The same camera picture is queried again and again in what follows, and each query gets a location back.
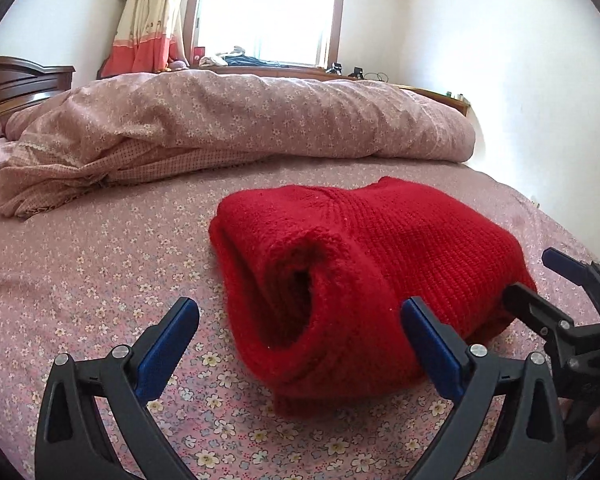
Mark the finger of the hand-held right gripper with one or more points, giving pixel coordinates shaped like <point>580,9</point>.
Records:
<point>535,310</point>
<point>565,264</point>

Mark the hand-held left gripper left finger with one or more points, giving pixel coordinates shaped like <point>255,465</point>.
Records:
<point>165,350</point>

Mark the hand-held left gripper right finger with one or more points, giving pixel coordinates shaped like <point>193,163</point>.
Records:
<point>430,355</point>

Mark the red knitted cardigan sweater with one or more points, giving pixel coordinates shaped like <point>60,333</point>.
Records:
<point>380,240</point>

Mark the dark clothes pile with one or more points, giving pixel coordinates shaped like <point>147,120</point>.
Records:
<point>255,61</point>

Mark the bed with pink floral sheet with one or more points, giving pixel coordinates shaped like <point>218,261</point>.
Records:
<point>105,260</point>

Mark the wooden corner shelf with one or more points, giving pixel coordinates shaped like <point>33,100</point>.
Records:
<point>452,104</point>

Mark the small jars on shelf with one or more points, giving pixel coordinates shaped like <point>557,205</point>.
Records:
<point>455,94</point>

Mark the pink floral duvet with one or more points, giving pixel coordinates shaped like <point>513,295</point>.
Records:
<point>280,110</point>

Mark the black gadget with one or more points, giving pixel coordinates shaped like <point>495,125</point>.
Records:
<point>356,72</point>
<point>336,68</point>

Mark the white cloth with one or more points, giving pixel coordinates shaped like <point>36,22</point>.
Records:
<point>215,59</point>

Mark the small red box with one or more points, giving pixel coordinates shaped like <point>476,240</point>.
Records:
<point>197,55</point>

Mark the dark wooden headboard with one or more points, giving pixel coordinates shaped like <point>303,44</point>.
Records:
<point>15,85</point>

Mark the long wooden window cabinet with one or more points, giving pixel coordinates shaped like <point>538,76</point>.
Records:
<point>310,71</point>

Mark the cream and pink curtain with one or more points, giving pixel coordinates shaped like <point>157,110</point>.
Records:
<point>145,20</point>

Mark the wooden framed window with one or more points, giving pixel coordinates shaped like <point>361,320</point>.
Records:
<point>265,10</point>

